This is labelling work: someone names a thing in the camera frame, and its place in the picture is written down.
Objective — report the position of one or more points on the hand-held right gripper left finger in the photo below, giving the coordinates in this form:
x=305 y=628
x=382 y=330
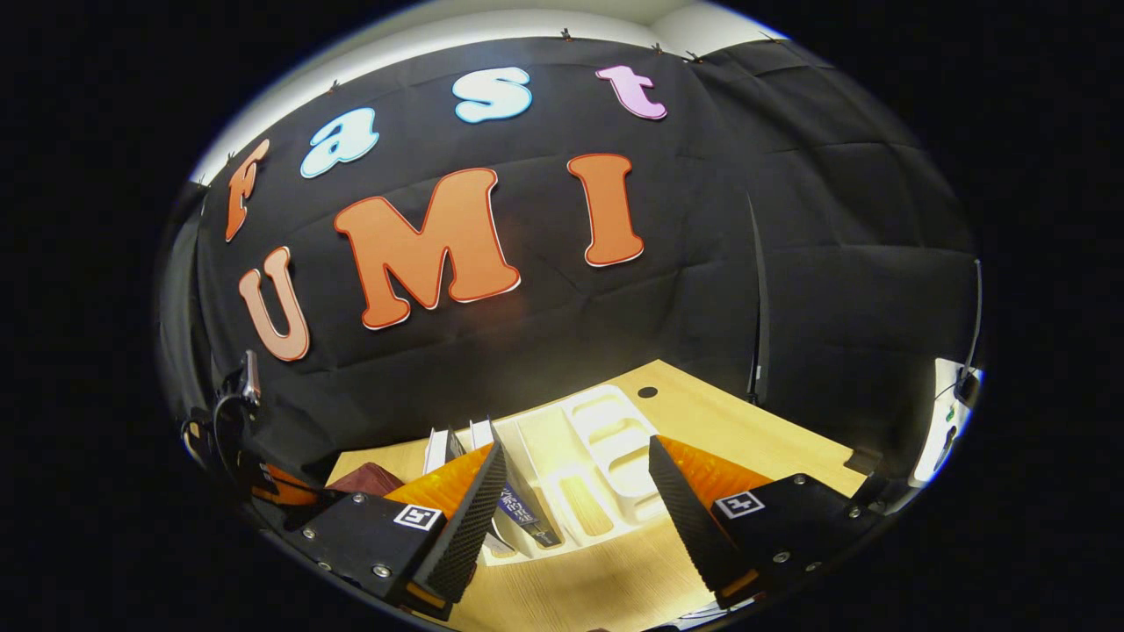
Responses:
x=470 y=527

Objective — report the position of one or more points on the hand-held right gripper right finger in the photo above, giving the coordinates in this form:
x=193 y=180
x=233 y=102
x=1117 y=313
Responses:
x=694 y=527

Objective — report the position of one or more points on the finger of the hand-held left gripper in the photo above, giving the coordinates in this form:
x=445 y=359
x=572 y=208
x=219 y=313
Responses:
x=285 y=487

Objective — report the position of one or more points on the white book with blue photo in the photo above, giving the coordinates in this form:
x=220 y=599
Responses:
x=518 y=507

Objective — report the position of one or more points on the maroon schoolbag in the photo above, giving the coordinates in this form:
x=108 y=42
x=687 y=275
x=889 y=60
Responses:
x=373 y=481

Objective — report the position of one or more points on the white bookshelf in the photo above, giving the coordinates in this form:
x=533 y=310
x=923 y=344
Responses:
x=606 y=439

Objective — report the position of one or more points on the white electronics board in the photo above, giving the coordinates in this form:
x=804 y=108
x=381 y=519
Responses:
x=944 y=421

